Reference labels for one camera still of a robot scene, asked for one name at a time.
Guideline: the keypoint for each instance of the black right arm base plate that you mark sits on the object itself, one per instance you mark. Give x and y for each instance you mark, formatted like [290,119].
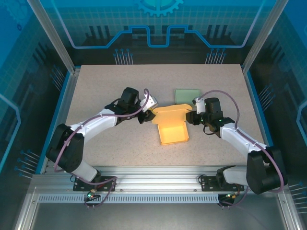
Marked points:
[208,183]

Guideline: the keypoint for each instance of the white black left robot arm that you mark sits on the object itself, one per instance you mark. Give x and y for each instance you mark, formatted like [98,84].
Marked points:
[100,121]

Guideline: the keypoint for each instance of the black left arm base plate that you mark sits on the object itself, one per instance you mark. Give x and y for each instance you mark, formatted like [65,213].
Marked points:
[110,179]

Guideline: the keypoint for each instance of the yellow paper box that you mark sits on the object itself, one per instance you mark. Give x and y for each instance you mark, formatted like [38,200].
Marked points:
[172,134]

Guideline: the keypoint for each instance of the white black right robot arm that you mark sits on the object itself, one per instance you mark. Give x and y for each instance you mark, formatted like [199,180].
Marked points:
[237,141]

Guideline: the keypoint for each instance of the small LED connector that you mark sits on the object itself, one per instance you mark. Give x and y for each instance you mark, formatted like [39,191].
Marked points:
[231,196]
[90,195]

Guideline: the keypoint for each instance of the grey metal shelf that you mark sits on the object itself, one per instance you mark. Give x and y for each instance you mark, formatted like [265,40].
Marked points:
[156,218]

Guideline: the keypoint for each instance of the blue side strip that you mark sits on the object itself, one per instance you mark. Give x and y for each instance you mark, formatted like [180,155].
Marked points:
[261,119]

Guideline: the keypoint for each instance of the aluminium frame post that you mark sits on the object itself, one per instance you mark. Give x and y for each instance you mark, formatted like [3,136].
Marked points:
[55,36]
[263,36]

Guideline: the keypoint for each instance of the aluminium side rail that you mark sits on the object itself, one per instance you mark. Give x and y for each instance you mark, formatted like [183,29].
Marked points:
[70,88]

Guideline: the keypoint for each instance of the aluminium mounting rail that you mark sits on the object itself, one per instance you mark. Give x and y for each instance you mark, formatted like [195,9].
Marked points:
[156,179]

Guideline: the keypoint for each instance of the green paper box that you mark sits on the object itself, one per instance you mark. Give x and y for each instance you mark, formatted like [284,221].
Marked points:
[184,95]

